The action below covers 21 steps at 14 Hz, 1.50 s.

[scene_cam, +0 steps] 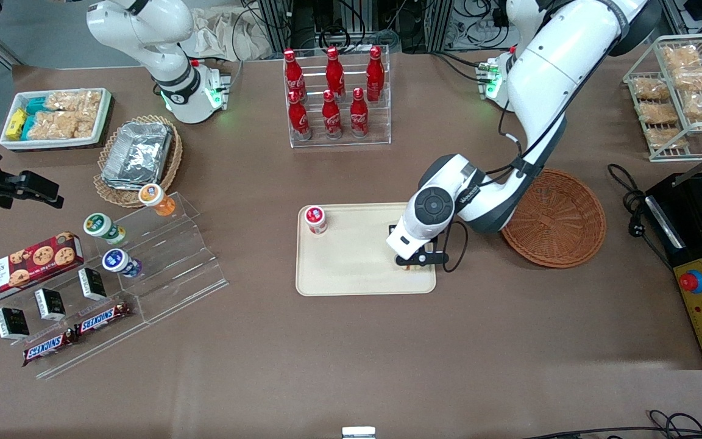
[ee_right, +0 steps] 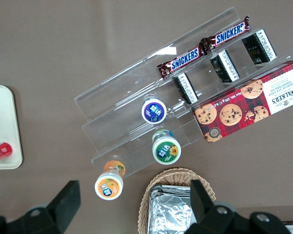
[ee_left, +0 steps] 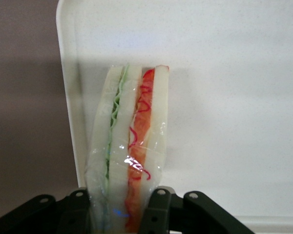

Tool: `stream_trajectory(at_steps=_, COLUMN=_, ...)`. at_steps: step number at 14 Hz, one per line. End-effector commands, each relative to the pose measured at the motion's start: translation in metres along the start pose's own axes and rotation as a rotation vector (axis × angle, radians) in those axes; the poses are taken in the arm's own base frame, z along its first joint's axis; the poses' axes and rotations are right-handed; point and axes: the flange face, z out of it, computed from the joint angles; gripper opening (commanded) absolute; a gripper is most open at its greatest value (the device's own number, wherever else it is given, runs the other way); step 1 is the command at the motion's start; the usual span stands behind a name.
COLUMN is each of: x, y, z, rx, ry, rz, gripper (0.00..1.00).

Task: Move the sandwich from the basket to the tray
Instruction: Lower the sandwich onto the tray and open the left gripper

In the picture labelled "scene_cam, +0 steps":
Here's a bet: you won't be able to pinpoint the oval light wicker basket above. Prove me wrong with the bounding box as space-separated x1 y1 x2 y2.
93 115 183 209

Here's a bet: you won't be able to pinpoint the beige plastic tray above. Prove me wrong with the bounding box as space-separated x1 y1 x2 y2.
295 202 437 297

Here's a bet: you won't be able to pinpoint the round brown wicker basket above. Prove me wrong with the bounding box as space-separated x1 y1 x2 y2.
500 169 608 269

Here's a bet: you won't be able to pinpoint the white rectangular snack box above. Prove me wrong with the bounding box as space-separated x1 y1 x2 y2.
0 87 113 151

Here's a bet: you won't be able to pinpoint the yellow snack packet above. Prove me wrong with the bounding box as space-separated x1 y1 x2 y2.
5 108 27 140

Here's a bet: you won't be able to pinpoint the clear bag rice crackers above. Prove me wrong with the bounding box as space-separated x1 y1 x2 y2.
45 90 102 112
28 110 96 140

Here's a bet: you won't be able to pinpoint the green lid yogurt cup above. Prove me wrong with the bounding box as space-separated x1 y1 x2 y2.
83 212 127 246

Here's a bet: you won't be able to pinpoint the red Walkers cookie box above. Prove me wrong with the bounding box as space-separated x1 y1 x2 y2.
0 231 85 307

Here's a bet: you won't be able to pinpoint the small black box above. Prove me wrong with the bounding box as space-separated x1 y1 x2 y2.
34 288 67 321
0 307 30 340
78 267 108 301

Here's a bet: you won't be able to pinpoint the stack of foil trays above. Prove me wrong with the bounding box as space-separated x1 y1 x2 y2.
101 121 174 188

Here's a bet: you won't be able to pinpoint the blue lid yogurt cup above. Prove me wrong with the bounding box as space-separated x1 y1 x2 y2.
102 249 143 279

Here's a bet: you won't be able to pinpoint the orange lid yogurt cup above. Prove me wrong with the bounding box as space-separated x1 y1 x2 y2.
138 184 177 217

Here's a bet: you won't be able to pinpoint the red lid yogurt cup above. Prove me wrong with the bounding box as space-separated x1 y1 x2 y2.
304 205 328 236

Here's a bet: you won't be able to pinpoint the Snickers bar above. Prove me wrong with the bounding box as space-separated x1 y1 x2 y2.
22 329 78 367
74 301 134 337

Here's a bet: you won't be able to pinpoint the clear acrylic bottle rack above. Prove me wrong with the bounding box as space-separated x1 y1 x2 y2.
283 46 392 149

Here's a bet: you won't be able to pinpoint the clear acrylic stepped display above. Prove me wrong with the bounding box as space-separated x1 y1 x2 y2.
0 192 229 380

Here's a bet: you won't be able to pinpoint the red cola bottle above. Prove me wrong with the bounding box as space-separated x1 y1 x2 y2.
350 87 371 138
283 49 307 101
288 90 313 141
366 46 386 103
325 47 346 99
322 90 344 140

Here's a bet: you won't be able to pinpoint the beige cloth bag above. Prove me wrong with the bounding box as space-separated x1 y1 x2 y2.
180 6 273 61

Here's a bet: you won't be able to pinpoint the black countertop appliance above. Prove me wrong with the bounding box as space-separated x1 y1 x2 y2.
645 173 702 269

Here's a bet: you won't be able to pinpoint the black cable with plug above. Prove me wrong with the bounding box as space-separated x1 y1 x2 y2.
607 163 675 269

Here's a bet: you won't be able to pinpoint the white wire rack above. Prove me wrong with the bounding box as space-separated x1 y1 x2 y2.
623 34 702 162

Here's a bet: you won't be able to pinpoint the equipment rack with cables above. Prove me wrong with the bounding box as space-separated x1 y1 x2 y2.
257 0 510 54

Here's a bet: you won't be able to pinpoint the black floor cable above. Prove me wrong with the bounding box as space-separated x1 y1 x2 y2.
522 410 702 439

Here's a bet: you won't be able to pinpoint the aluminium profile frame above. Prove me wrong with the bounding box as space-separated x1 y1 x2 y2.
661 0 702 35

